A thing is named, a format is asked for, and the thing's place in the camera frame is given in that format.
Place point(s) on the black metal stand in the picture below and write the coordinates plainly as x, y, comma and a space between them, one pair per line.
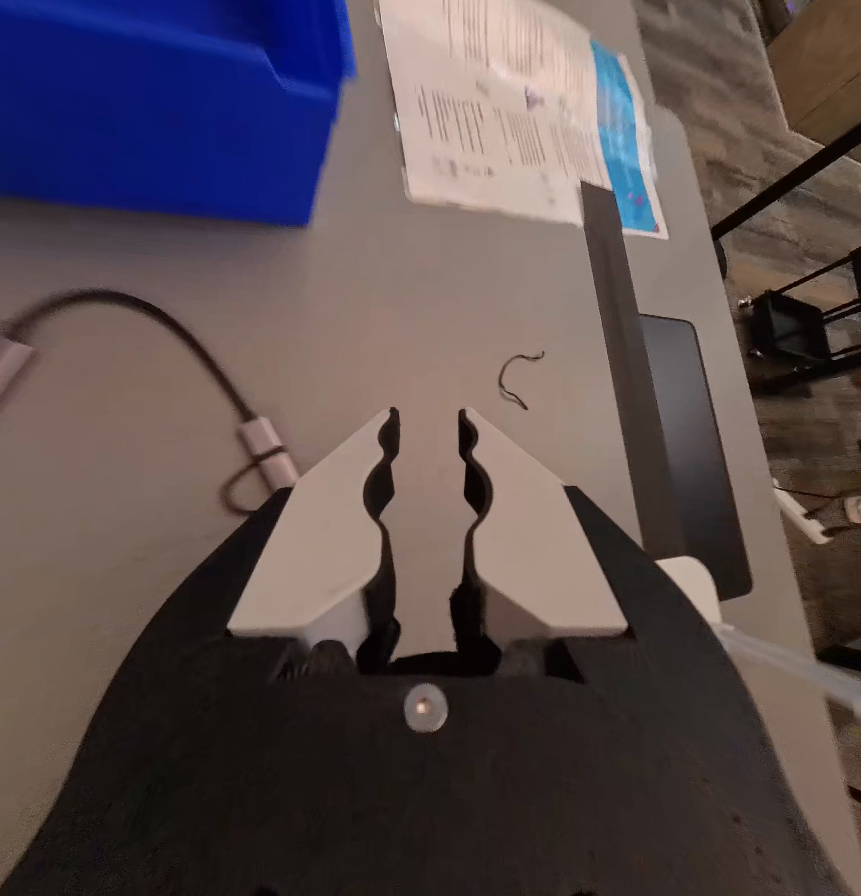
794, 329

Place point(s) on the white printed paper sheet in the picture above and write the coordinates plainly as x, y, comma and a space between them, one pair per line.
486, 105

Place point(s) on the blue plastic bin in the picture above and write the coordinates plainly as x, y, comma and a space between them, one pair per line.
143, 105

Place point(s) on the white power strip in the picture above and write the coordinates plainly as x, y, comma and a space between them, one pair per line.
815, 514

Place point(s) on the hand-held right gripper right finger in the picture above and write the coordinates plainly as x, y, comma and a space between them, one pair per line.
542, 553

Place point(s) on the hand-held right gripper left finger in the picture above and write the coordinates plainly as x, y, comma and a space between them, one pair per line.
318, 553

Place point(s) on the blue printed leaflet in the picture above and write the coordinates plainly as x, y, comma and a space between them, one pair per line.
623, 140

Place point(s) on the cardboard box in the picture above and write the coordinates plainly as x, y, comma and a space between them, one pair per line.
829, 77

